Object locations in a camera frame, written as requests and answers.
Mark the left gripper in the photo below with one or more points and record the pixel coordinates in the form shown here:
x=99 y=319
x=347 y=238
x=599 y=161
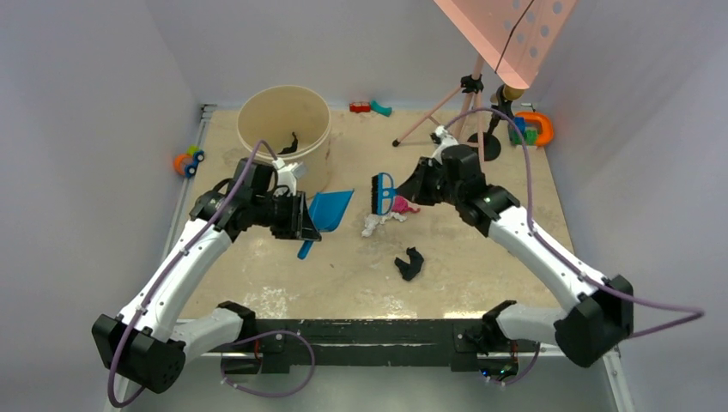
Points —
x=290 y=230

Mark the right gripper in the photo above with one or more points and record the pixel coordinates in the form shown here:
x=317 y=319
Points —
x=414 y=188

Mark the blue dustpan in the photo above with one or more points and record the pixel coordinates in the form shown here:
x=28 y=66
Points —
x=326 y=210

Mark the blue hand brush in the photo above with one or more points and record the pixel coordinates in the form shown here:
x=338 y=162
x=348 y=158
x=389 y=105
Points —
x=383 y=193

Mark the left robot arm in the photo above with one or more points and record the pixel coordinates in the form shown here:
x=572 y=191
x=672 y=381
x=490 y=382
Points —
x=144 y=343

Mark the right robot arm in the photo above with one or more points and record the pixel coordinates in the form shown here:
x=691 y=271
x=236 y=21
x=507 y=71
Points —
x=595 y=313

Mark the large pink paper ball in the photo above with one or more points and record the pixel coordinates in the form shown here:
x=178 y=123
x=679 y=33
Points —
x=402 y=206

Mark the white paper scrap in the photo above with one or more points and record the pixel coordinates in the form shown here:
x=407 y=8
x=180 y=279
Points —
x=372 y=221

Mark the black microphone stand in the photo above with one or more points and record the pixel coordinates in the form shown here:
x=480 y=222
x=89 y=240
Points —
x=493 y=122

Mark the long black paper strip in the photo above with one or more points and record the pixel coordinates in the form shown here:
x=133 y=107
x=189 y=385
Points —
x=292 y=147

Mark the black twisted paper scrap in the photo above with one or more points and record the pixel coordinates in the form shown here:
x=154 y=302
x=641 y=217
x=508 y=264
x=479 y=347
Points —
x=409 y=270

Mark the red toy block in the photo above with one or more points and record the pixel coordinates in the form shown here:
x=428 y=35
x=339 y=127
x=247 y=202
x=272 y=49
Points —
x=360 y=106

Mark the beige plastic bucket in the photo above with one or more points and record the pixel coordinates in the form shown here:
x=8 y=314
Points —
x=274 y=113

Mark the green blue toy blocks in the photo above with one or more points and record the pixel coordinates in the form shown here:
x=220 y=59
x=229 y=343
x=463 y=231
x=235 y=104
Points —
x=522 y=133

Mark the orange wheeled toy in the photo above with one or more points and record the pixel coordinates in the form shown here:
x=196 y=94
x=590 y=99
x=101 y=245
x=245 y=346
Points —
x=187 y=163

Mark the pink music stand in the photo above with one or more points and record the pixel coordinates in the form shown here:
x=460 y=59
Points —
x=511 y=39

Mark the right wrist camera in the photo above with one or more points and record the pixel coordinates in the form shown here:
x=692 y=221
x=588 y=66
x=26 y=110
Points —
x=442 y=139

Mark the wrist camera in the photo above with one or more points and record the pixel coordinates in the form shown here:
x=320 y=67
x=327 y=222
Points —
x=287 y=176
x=442 y=139

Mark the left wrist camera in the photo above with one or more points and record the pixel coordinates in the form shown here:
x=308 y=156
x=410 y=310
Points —
x=287 y=176

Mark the orange ring toy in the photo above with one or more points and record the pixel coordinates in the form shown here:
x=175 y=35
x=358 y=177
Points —
x=539 y=130

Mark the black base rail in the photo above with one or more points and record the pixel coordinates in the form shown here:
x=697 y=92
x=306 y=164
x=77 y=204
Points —
x=460 y=344

